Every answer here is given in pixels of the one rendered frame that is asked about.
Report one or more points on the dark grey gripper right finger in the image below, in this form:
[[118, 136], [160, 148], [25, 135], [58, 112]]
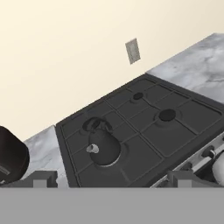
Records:
[[186, 179]]

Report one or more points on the grey wall socket plate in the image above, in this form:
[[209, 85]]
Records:
[[133, 51]]

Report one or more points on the black stove knob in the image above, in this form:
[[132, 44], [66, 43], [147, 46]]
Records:
[[209, 151]]

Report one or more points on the silver stove front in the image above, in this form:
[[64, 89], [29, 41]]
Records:
[[201, 159]]

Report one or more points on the dark grey kettle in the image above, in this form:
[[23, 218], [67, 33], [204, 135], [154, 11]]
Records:
[[102, 143]]

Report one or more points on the black gas hob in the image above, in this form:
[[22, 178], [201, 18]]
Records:
[[140, 128]]

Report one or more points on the white round object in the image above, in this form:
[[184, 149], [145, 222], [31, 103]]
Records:
[[219, 170]]

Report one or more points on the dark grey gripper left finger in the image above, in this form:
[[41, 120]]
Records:
[[40, 178]]

